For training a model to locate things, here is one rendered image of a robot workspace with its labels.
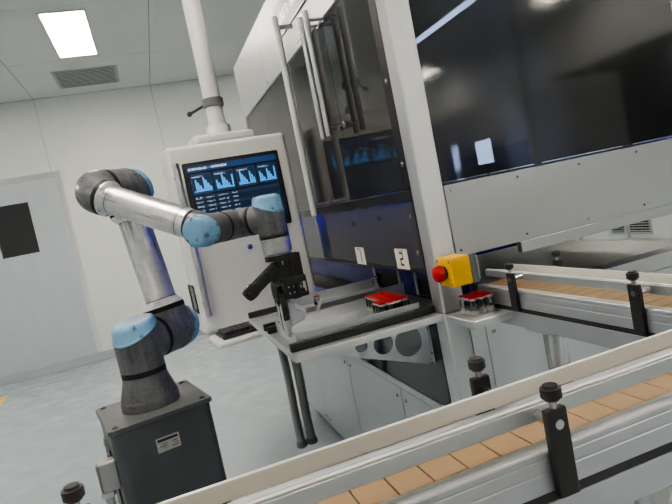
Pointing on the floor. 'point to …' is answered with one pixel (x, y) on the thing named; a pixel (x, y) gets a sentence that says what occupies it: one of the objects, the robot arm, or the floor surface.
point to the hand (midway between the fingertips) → (286, 332)
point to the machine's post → (425, 183)
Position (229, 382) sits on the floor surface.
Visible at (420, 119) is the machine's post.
